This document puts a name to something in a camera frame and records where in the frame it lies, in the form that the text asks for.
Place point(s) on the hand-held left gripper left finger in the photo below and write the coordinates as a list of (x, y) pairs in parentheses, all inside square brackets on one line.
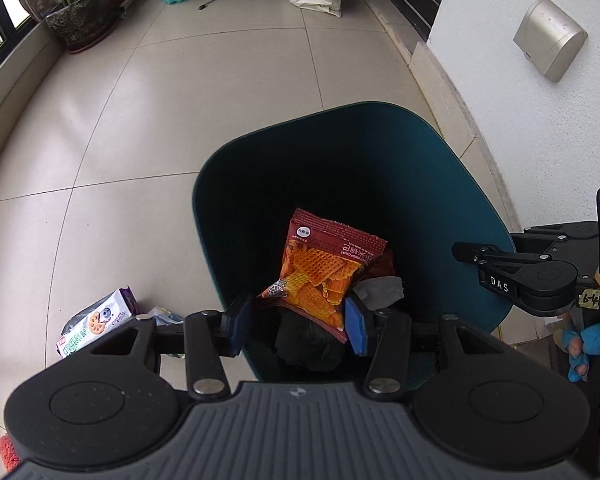
[(240, 325)]

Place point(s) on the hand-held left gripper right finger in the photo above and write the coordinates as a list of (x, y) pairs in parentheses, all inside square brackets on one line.
[(357, 325)]

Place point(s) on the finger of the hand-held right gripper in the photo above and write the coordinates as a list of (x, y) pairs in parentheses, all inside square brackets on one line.
[(480, 252), (555, 237)]

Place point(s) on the white tissue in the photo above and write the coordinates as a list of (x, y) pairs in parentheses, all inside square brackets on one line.
[(380, 290)]

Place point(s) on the orange snack packet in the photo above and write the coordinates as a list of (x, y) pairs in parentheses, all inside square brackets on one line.
[(320, 265)]

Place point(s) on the clear plastic wrapper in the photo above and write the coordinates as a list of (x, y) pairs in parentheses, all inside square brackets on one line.
[(162, 316)]

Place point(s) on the teal trash bin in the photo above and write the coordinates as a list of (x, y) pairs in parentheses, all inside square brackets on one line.
[(380, 170)]

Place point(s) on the white purple biscuit packet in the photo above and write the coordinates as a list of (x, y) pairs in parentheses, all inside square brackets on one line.
[(95, 322)]

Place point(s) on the person's right hand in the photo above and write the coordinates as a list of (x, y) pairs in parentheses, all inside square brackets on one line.
[(597, 340)]

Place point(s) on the red fuzzy slipper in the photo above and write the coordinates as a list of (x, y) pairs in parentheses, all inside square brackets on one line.
[(7, 452)]

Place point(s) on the large patterned flower pot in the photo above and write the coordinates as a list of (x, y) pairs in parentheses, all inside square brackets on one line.
[(80, 20)]

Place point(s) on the silver wall outlet cover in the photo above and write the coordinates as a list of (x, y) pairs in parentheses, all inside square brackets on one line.
[(547, 40)]

